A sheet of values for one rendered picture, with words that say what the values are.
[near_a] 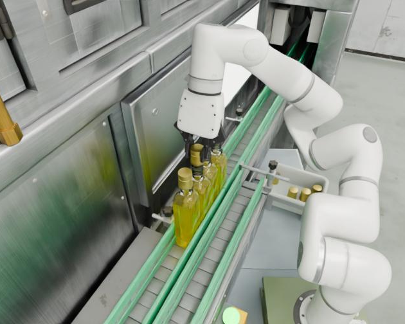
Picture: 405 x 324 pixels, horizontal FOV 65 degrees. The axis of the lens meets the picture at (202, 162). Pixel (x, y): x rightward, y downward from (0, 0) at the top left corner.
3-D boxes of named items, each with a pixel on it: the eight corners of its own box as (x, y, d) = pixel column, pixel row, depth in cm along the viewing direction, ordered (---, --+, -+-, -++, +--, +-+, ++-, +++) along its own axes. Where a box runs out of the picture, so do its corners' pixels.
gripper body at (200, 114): (176, 82, 68) (173, 130, 74) (220, 93, 65) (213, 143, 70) (192, 77, 74) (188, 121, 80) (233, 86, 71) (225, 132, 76)
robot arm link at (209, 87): (177, 73, 67) (176, 87, 69) (215, 82, 64) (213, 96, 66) (193, 69, 74) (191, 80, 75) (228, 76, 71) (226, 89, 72)
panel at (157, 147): (246, 74, 152) (254, -3, 129) (252, 76, 151) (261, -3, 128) (139, 204, 91) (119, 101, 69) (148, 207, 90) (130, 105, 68)
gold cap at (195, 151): (194, 155, 81) (193, 141, 78) (206, 159, 80) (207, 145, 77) (188, 163, 79) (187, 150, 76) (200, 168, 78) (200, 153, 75)
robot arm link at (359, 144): (343, 204, 81) (344, 160, 89) (398, 190, 71) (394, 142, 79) (308, 177, 76) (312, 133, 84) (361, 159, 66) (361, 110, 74)
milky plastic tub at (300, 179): (269, 176, 132) (272, 160, 126) (324, 193, 125) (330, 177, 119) (256, 205, 120) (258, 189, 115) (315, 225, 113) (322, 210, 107)
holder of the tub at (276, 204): (256, 173, 134) (259, 159, 129) (323, 194, 125) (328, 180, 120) (242, 201, 122) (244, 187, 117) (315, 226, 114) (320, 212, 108)
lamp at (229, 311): (226, 307, 85) (226, 302, 83) (242, 314, 83) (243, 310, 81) (219, 323, 82) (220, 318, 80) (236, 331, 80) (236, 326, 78)
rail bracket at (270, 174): (240, 177, 113) (243, 150, 105) (286, 192, 108) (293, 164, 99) (236, 182, 111) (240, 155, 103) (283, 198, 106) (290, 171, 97)
